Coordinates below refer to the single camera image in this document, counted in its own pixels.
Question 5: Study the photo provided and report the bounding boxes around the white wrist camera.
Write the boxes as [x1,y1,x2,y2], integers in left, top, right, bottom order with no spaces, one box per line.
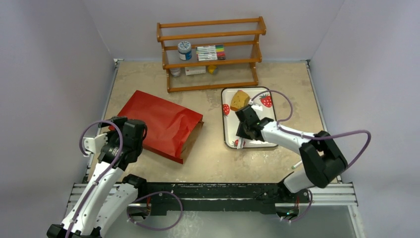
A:
[249,100,263,112]
[81,133,107,157]

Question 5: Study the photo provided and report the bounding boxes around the pack of coloured markers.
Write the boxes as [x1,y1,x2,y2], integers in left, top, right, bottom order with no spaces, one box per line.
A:
[196,44,226,61]

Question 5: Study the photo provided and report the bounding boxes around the green cap white marker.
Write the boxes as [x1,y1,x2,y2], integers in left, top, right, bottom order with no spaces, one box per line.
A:
[291,161,302,170]

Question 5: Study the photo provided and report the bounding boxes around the red paper bag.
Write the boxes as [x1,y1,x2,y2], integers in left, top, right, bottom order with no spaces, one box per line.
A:
[112,90,204,164]

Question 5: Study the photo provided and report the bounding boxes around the yellow fake bread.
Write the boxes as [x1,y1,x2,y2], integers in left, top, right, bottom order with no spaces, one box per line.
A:
[230,90,250,112]

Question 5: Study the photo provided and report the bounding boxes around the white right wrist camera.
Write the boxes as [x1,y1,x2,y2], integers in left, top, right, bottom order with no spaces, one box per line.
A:
[249,100,263,112]

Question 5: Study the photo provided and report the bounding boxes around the small yellow cube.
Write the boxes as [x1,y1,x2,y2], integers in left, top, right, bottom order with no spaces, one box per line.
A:
[207,65,218,75]

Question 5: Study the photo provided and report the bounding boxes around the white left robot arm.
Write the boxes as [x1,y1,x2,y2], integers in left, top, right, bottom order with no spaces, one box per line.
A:
[47,117,148,238]

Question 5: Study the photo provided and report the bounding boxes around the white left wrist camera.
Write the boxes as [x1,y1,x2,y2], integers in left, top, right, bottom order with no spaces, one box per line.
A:
[81,133,107,157]

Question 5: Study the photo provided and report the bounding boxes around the strawberry print white tray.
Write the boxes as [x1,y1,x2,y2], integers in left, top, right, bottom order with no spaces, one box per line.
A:
[221,86,277,149]

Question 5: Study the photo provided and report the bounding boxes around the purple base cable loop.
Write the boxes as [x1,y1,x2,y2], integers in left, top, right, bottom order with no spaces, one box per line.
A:
[126,191,183,231]

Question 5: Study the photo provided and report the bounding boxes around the orange wooden shelf rack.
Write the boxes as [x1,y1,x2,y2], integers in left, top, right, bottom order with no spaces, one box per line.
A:
[156,16,266,93]

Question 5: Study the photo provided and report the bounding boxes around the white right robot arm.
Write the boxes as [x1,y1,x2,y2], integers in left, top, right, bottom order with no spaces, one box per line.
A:
[236,106,348,202]

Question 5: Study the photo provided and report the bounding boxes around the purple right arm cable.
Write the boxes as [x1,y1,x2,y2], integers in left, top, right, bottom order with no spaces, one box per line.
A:
[249,90,372,224]

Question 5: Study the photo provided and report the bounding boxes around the small white bottle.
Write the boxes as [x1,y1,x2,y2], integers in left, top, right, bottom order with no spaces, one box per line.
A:
[169,68,181,77]

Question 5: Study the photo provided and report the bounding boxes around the small white box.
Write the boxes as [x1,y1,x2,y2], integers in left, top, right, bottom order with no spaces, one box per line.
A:
[184,66,207,76]

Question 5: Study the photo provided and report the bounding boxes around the blue label white jar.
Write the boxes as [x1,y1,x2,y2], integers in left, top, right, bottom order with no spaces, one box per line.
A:
[177,41,192,61]

